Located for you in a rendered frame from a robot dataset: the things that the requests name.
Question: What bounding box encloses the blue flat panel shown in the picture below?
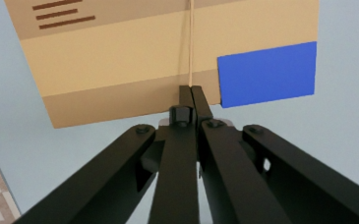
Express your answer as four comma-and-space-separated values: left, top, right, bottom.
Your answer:
217, 41, 317, 109

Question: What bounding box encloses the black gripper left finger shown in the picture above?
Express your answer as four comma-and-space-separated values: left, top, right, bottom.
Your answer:
12, 85, 200, 224

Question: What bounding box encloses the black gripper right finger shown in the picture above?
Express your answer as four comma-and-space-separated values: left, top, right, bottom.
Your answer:
191, 85, 359, 224

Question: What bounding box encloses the brown cardboard box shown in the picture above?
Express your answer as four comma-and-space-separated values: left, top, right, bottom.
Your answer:
4, 0, 320, 129

